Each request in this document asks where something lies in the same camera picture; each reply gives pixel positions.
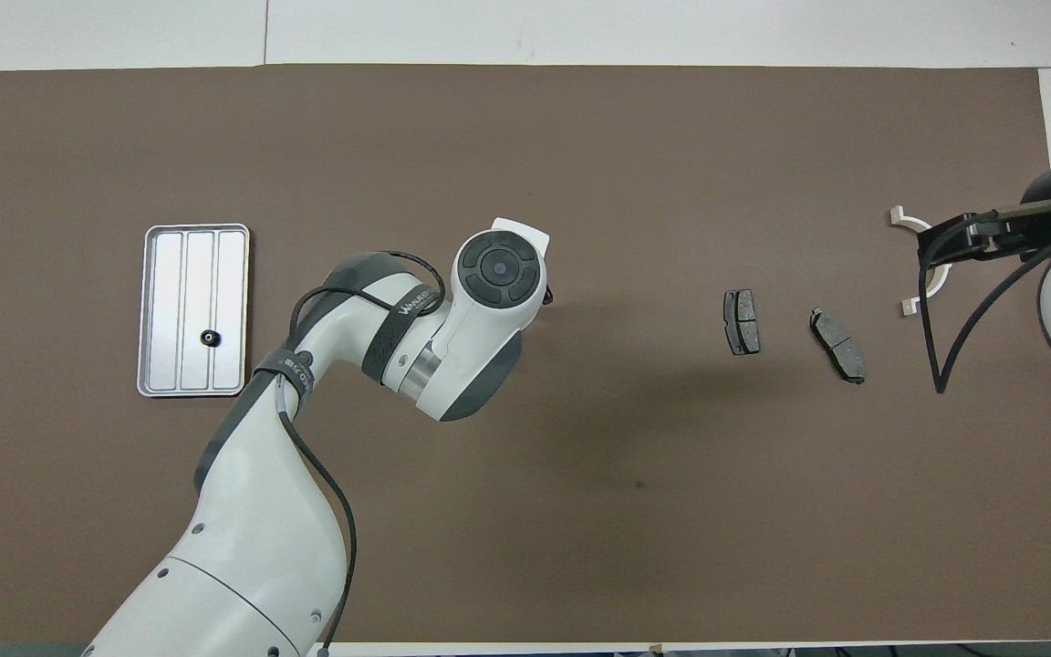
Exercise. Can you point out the small black bearing gear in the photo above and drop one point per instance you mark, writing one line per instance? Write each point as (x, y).
(210, 338)

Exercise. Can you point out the brown table mat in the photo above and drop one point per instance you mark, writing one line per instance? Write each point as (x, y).
(580, 511)

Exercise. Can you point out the silver metal tray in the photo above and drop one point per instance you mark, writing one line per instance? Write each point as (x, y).
(170, 301)

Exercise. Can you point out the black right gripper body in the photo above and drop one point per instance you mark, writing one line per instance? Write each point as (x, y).
(1027, 233)

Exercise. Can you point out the long dark brake pad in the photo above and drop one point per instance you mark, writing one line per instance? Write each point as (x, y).
(840, 347)

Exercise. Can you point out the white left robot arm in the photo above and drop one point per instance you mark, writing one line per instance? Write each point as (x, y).
(261, 511)

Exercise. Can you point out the short dark brake pad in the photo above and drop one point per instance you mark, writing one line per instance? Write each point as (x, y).
(743, 321)

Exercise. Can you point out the white curved plastic bracket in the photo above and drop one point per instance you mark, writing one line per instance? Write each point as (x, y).
(907, 307)

